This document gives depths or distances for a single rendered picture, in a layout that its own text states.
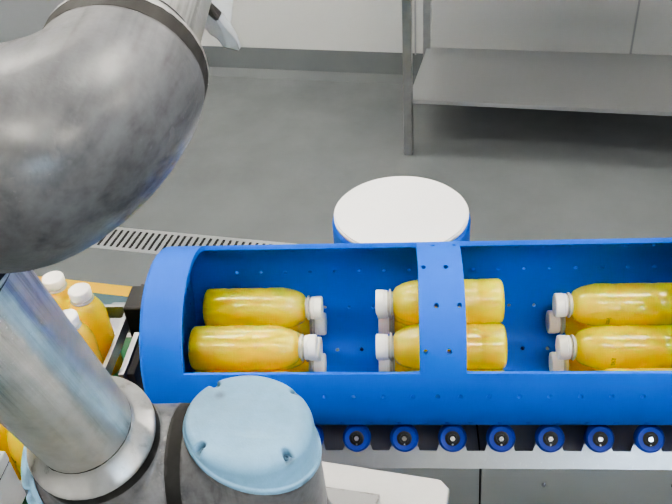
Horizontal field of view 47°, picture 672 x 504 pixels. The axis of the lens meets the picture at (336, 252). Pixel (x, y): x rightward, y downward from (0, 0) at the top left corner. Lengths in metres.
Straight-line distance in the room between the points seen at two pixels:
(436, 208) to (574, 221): 1.87
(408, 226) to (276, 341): 0.49
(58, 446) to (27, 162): 0.33
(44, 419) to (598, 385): 0.78
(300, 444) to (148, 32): 0.40
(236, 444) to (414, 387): 0.48
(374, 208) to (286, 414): 0.95
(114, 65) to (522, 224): 3.06
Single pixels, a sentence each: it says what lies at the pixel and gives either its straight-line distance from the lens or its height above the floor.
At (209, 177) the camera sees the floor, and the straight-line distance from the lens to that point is 3.84.
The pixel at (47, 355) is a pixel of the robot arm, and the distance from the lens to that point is 0.58.
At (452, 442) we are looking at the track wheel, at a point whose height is 0.96.
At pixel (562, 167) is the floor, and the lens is 3.82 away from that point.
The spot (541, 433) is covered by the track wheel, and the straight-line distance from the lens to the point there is 1.28.
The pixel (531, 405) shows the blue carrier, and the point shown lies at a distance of 1.17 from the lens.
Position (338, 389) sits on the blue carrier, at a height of 1.11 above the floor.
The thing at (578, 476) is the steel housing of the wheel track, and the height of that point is 0.89.
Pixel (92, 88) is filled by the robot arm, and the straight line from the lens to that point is 0.39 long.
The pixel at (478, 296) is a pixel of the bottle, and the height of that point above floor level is 1.18.
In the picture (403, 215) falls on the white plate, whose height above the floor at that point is 1.04.
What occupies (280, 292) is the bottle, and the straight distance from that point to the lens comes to 1.27.
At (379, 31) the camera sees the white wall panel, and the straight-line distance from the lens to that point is 4.58.
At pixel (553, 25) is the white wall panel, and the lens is 4.48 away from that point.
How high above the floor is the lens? 1.94
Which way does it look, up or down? 37 degrees down
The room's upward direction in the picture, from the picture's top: 5 degrees counter-clockwise
